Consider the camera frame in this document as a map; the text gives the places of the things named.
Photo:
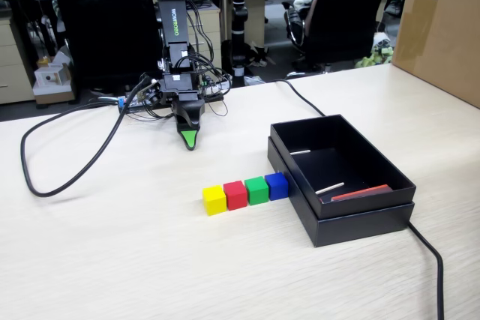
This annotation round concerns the green yellow toys on floor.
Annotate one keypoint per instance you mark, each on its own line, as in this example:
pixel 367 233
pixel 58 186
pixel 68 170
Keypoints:
pixel 375 59

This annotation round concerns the beige drawer cabinet plain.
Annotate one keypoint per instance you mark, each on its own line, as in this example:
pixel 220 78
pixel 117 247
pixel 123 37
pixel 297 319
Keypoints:
pixel 13 61

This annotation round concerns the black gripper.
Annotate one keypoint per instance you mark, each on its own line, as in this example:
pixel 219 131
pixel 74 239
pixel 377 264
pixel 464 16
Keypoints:
pixel 180 85

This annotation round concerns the white small stick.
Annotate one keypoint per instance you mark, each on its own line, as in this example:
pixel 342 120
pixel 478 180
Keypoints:
pixel 330 188

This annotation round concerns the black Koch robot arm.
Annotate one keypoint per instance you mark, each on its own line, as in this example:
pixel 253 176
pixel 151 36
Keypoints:
pixel 175 16

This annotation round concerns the yellow wooden cube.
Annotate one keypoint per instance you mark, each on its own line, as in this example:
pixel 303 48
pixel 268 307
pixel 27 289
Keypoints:
pixel 214 202

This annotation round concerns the black white jointed pole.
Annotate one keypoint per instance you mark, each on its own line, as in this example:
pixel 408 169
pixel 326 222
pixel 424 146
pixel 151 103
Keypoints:
pixel 239 9

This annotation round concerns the black box tray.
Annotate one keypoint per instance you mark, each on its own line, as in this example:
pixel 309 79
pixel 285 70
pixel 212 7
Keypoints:
pixel 375 204

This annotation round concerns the black open box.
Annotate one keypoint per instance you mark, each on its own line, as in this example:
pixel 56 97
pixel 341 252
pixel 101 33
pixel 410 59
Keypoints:
pixel 356 228

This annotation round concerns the controller circuit board blue terminals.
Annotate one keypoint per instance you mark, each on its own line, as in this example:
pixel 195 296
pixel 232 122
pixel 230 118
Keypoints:
pixel 122 102

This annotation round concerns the black office chair chrome arms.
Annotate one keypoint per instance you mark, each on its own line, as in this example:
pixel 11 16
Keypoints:
pixel 348 9

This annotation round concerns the green wooden cube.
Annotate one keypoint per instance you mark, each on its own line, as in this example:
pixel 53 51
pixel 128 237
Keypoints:
pixel 257 192

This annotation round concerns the red flat plank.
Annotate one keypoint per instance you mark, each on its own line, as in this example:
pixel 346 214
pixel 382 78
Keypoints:
pixel 362 192

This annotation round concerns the black mesh office chair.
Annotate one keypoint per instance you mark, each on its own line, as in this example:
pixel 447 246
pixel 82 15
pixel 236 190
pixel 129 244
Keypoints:
pixel 108 27

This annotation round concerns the large cardboard box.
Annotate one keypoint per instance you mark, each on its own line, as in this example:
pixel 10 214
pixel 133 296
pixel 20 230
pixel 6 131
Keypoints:
pixel 438 35

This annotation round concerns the beige drawer cabinet with lock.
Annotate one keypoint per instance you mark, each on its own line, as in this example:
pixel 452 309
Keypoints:
pixel 208 31

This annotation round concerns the red wooden cube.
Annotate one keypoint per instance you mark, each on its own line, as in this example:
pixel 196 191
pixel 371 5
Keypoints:
pixel 235 196

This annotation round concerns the short wooden stick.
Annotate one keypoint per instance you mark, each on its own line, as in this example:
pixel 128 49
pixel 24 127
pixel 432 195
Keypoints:
pixel 300 152

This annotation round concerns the white box on floor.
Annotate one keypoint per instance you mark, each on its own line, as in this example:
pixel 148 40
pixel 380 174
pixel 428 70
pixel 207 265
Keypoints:
pixel 50 80

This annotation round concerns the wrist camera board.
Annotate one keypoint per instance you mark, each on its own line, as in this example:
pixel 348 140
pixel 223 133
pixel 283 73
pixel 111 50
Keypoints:
pixel 148 93

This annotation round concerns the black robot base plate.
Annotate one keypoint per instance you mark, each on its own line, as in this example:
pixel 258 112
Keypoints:
pixel 215 97

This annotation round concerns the blue wooden cube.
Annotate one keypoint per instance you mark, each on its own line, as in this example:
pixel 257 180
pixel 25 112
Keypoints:
pixel 276 187

